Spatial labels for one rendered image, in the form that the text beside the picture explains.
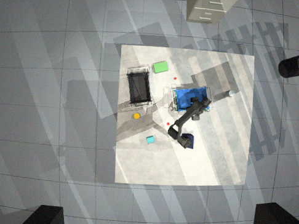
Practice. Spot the teal cube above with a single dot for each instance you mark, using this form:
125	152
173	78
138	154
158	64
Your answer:
150	139

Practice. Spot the yellow short cylinder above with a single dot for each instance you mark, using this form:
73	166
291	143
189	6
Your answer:
136	115

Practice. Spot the green block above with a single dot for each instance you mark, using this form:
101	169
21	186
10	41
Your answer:
160	67

